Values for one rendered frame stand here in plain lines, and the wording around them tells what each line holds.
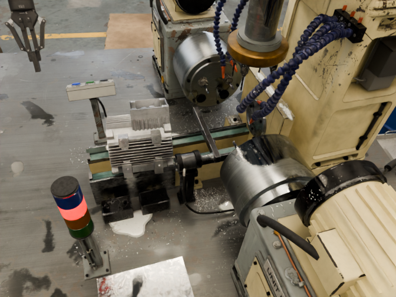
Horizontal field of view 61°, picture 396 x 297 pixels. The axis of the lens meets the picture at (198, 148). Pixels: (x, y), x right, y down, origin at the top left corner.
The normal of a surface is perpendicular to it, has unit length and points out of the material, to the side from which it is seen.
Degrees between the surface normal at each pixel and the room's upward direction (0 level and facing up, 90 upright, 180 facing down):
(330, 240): 0
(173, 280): 0
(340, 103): 90
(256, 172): 36
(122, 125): 65
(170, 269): 0
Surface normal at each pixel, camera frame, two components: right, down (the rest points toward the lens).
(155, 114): 0.22, 0.40
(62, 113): 0.05, -0.68
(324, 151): 0.29, 0.72
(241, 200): -0.87, -0.07
